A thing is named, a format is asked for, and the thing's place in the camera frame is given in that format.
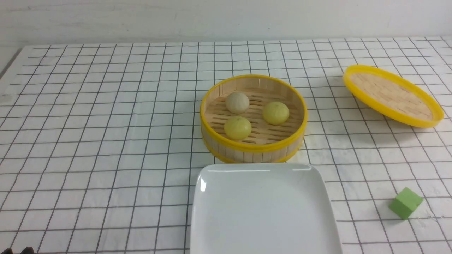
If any yellow-rimmed bamboo steamer basket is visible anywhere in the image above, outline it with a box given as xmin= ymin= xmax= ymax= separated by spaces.
xmin=199 ymin=74 xmax=308 ymax=163

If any beige steamed bun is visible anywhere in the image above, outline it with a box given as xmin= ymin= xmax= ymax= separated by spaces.
xmin=225 ymin=92 xmax=250 ymax=114

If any yellow-rimmed bamboo steamer lid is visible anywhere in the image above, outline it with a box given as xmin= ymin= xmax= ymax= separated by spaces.
xmin=343 ymin=65 xmax=444 ymax=128

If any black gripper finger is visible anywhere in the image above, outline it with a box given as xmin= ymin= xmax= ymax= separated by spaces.
xmin=20 ymin=247 xmax=35 ymax=254

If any yellow steamed bun front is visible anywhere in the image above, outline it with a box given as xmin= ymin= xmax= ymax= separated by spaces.
xmin=224 ymin=116 xmax=252 ymax=140

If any white checkered tablecloth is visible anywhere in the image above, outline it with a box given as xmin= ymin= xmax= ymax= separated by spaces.
xmin=0 ymin=36 xmax=452 ymax=254

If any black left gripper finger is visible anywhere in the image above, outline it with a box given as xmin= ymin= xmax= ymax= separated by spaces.
xmin=1 ymin=249 xmax=13 ymax=254

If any green foam cube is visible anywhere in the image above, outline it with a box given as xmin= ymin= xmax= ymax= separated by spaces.
xmin=388 ymin=187 xmax=423 ymax=220

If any yellow steamed bun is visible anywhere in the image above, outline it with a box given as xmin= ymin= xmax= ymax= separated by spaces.
xmin=262 ymin=101 xmax=290 ymax=125
xmin=224 ymin=116 xmax=252 ymax=140

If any white square plate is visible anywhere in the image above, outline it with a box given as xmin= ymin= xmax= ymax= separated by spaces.
xmin=190 ymin=163 xmax=343 ymax=254

